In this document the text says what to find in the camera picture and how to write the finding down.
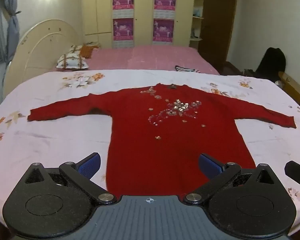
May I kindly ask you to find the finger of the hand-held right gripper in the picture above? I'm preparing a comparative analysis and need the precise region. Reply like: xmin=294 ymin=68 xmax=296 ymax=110
xmin=284 ymin=160 xmax=300 ymax=200

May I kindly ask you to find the small floral pillow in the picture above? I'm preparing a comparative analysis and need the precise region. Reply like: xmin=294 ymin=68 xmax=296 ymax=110
xmin=69 ymin=44 xmax=85 ymax=55

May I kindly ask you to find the large floral pillow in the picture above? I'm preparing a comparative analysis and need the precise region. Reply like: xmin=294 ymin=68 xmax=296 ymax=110
xmin=55 ymin=53 xmax=90 ymax=70

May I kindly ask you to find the cream arched headboard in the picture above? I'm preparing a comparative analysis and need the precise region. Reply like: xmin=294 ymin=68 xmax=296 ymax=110
xmin=2 ymin=19 xmax=80 ymax=98

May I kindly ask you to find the cream corner shelf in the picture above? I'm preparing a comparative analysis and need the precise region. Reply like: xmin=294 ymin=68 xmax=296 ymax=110
xmin=190 ymin=0 xmax=207 ymax=47

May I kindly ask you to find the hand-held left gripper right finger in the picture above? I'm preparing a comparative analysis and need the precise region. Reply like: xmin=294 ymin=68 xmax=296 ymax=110
xmin=184 ymin=153 xmax=276 ymax=206

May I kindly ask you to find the red sequined sweater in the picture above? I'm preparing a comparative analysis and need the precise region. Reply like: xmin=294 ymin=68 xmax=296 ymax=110
xmin=27 ymin=83 xmax=297 ymax=198

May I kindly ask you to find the black white striped cloth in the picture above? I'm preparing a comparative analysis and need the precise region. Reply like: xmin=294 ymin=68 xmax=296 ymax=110
xmin=175 ymin=65 xmax=202 ymax=73

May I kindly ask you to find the black bag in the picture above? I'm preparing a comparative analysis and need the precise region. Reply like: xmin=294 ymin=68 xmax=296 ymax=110
xmin=255 ymin=47 xmax=287 ymax=82

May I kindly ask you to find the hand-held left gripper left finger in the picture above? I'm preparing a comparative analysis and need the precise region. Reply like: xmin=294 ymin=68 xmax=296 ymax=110
xmin=24 ymin=152 xmax=118 ymax=204

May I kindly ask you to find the cream wardrobe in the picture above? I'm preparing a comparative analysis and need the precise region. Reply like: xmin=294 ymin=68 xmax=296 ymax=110
xmin=80 ymin=0 xmax=196 ymax=49

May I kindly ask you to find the brown wooden door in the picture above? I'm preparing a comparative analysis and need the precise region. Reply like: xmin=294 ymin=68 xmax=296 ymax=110
xmin=199 ymin=0 xmax=238 ymax=67

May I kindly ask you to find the white floral bedsheet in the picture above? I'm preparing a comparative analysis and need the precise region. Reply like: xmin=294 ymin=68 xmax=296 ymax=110
xmin=0 ymin=69 xmax=300 ymax=240

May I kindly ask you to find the grey curtain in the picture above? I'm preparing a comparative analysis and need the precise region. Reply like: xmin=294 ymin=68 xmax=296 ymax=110
xmin=0 ymin=0 xmax=22 ymax=63

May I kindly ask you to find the pink bed cover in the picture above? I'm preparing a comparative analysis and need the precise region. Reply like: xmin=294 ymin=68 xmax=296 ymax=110
xmin=49 ymin=45 xmax=220 ymax=75

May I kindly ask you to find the orange pillow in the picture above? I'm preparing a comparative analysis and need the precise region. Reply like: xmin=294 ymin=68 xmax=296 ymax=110
xmin=80 ymin=44 xmax=101 ymax=58

